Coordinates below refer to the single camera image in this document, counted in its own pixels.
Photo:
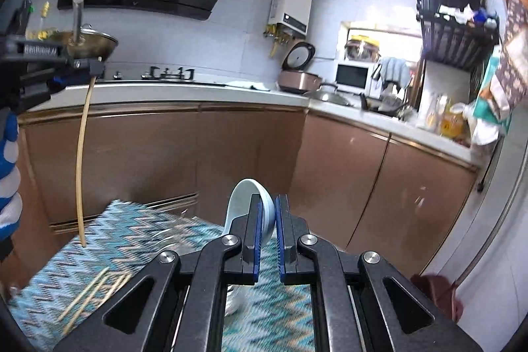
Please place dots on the zigzag woven table mat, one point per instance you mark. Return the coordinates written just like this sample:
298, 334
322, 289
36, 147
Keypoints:
126, 237

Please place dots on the lower copper cabinets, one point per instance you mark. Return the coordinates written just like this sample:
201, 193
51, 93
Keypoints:
360, 187

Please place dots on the gas stove top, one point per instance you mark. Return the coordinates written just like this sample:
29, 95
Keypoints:
123, 73

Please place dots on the steel pot on microwave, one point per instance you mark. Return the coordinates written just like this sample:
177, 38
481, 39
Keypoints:
362, 48

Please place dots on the maroon dustpan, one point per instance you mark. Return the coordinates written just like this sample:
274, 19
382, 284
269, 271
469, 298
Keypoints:
441, 292

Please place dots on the brown patterned hanging apron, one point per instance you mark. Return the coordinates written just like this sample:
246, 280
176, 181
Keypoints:
508, 85

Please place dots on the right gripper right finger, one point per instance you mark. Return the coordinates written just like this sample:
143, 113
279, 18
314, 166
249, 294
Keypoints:
360, 302

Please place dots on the copper rice cooker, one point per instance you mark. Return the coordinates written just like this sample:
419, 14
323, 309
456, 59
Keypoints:
294, 76

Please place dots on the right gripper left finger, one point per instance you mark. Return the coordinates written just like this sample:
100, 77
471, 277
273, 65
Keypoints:
176, 302

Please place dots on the white water heater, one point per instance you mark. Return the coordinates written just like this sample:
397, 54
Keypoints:
293, 15

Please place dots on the white microwave oven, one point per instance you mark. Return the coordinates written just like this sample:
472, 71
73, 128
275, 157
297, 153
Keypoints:
357, 77

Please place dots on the orange liquid bottle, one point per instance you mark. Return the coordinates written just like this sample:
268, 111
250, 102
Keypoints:
452, 123

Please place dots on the blue white gloved left hand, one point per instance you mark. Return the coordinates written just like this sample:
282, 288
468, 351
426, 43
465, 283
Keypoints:
11, 203

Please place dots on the brass wok with handle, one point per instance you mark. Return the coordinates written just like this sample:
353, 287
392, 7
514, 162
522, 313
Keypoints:
83, 41

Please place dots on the wooden chopstick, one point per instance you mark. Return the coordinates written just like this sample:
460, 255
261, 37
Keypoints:
79, 163
113, 288
125, 279
84, 291
84, 304

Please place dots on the black wall dish rack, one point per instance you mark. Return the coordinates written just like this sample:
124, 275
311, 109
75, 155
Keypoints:
458, 33

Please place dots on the blue grey hanging towel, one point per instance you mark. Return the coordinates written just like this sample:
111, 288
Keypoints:
395, 71

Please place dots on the glass pan lid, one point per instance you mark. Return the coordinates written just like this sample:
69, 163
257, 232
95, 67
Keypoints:
327, 92

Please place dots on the white plastic bag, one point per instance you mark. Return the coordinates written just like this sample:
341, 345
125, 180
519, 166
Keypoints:
481, 132

